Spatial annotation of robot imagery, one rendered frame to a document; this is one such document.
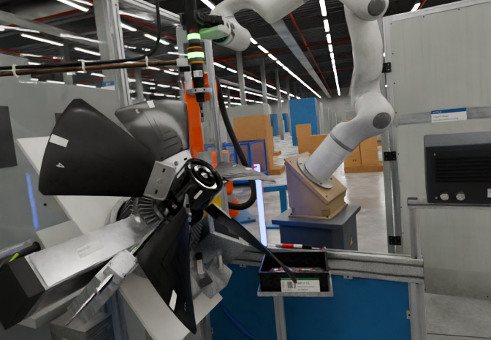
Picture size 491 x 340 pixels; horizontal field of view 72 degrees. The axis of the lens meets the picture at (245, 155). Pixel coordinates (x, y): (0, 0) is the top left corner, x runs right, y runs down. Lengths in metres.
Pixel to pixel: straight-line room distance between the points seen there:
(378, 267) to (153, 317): 0.74
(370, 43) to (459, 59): 1.43
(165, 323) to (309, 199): 0.76
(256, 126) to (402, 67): 6.59
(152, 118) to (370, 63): 0.76
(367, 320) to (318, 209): 0.43
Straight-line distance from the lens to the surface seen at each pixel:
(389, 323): 1.38
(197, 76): 0.97
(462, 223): 2.74
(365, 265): 1.28
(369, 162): 8.41
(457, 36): 2.66
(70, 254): 0.77
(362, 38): 1.28
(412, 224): 1.22
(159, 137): 1.01
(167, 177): 0.87
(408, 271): 1.27
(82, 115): 0.82
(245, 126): 9.01
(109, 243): 0.82
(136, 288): 0.94
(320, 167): 1.42
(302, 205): 1.44
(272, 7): 1.18
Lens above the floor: 1.34
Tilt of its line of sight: 5 degrees down
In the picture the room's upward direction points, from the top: 5 degrees counter-clockwise
